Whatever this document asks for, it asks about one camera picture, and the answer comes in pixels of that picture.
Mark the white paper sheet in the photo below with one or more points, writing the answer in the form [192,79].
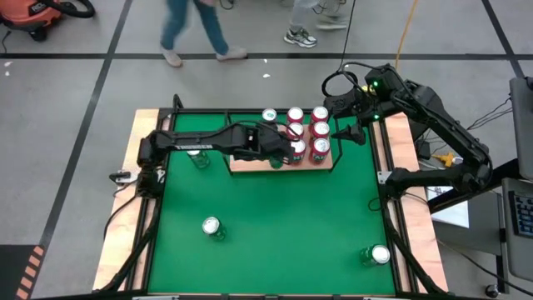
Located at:
[454,214]

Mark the grey monitor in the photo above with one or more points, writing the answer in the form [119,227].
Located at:
[522,125]

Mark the red Fanta can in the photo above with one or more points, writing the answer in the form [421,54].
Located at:
[295,114]
[320,129]
[320,146]
[320,113]
[299,148]
[295,130]

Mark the yellow power plug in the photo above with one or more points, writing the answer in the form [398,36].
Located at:
[446,158]

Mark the grey workstation console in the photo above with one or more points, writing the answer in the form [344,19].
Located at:
[514,258]

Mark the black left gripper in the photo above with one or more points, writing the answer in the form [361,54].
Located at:
[275,143]

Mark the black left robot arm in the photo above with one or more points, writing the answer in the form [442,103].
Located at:
[193,143]

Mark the black mat with orange stripes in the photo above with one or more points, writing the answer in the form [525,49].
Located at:
[16,275]

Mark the green table mat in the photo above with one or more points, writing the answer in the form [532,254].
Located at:
[270,250]

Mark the black keyboard with blue keys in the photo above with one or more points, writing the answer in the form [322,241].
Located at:
[524,214]

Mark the black caster wheel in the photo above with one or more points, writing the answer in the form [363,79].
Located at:
[491,289]

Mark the person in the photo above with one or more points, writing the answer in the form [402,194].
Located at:
[300,37]
[179,21]

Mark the green Sprite can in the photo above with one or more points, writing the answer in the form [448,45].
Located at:
[380,254]
[200,160]
[211,226]

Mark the wooden shelf with black frame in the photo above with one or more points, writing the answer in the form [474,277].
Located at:
[258,166]

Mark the orange shop vacuum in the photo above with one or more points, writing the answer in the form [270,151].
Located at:
[29,12]

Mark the black desk bar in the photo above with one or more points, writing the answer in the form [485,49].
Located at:
[504,173]

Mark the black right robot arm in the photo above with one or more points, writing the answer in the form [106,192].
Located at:
[449,125]

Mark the silver arm base bracket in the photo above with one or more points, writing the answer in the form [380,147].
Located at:
[383,177]
[160,175]
[121,177]

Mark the black metal table frame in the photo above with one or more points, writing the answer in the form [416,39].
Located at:
[208,297]

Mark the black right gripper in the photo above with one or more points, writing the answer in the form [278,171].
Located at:
[358,104]

